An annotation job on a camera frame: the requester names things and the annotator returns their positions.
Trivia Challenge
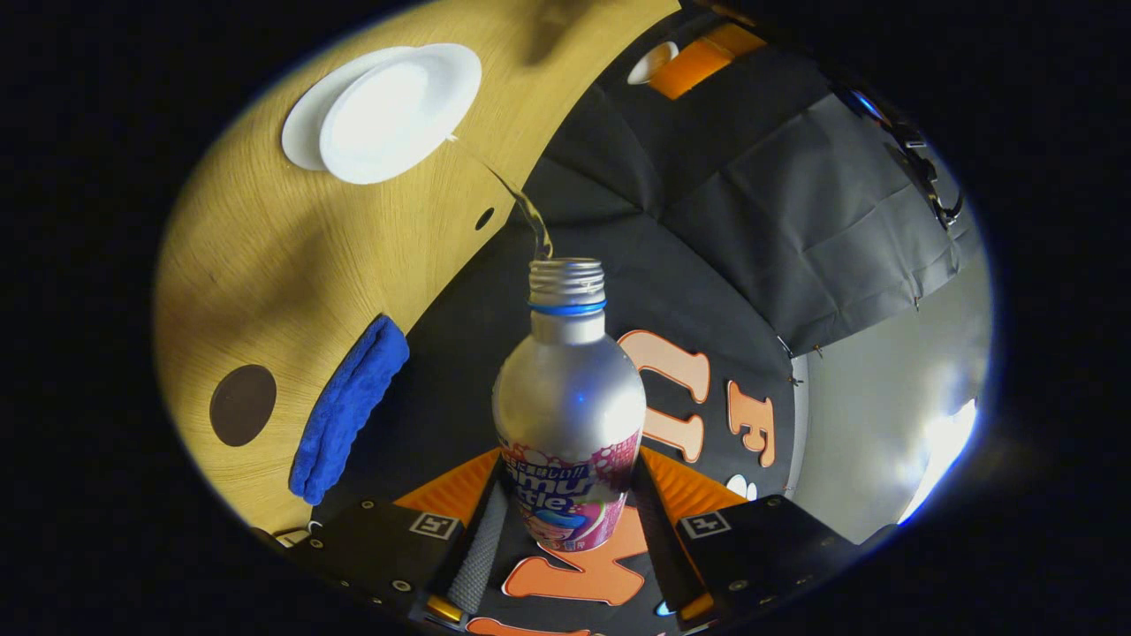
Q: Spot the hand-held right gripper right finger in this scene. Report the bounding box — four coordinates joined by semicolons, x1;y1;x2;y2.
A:
629;446;862;628

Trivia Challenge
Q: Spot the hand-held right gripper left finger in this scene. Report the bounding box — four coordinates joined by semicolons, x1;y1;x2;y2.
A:
283;446;512;628

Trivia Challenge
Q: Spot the silver water bottle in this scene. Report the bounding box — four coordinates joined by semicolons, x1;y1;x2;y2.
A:
492;258;648;553

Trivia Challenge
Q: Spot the dark round coaster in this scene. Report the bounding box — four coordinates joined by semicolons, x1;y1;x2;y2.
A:
209;364;277;448

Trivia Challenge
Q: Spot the clear water stream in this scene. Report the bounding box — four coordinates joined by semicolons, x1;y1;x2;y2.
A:
444;132;556;262

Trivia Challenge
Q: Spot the white teacup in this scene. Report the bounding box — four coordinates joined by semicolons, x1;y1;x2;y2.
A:
319;43;483;186

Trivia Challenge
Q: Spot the blue towel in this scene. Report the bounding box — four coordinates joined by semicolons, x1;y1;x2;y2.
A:
289;315;411;506

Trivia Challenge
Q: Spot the white saucer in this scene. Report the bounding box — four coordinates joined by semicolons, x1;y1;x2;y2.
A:
281;46;416;172

